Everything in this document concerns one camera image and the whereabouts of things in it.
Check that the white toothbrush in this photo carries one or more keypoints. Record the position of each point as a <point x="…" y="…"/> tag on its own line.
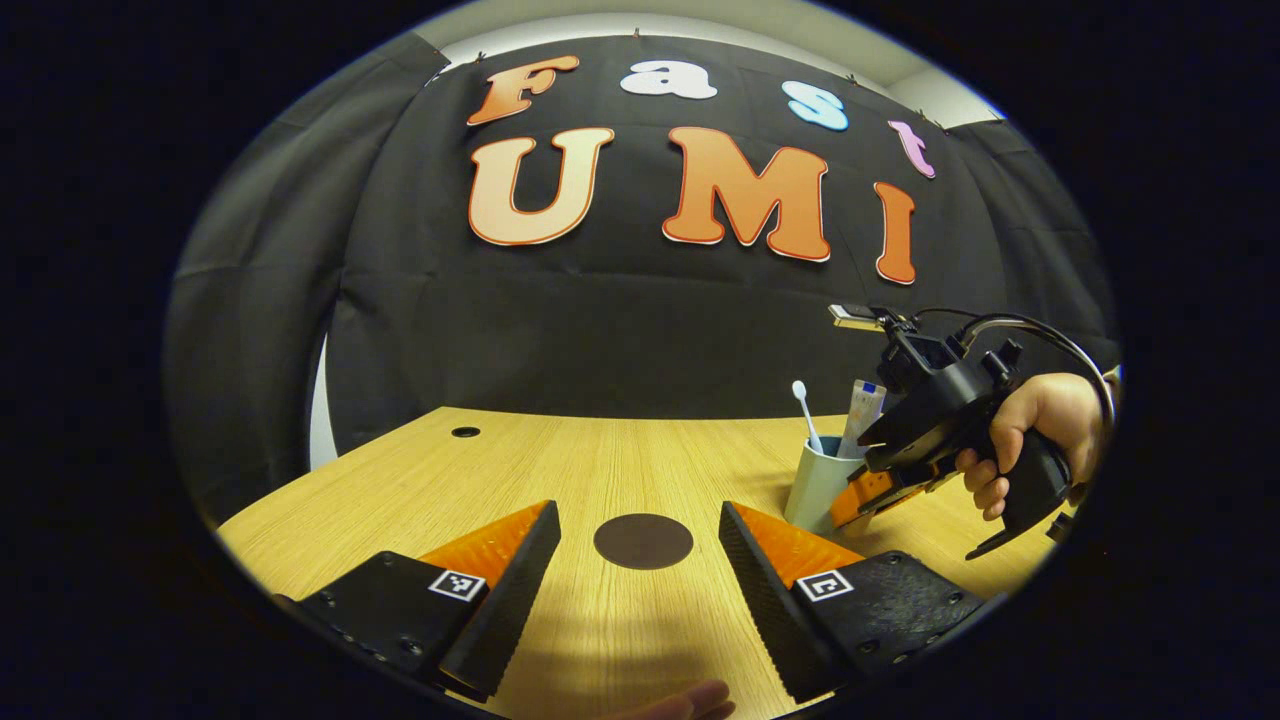
<point x="808" y="420"/>

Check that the black backdrop cloth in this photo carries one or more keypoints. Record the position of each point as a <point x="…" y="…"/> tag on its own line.
<point x="650" y="330"/>

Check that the wooden desktop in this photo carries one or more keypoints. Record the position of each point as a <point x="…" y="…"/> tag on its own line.
<point x="600" y="460"/>

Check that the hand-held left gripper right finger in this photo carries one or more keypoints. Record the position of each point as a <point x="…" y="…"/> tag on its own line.
<point x="770" y="610"/>

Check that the dark brown round coaster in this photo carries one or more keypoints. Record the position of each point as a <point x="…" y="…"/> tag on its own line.
<point x="643" y="541"/>

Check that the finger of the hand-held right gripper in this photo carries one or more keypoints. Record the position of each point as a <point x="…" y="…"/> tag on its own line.
<point x="870" y="490"/>

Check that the pale green cup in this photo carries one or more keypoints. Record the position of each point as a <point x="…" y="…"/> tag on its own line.
<point x="810" y="490"/>

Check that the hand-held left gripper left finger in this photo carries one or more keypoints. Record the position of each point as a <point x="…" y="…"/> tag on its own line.
<point x="510" y="610"/>

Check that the white toothpaste tube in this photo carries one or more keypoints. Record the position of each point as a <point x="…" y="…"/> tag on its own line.
<point x="862" y="415"/>

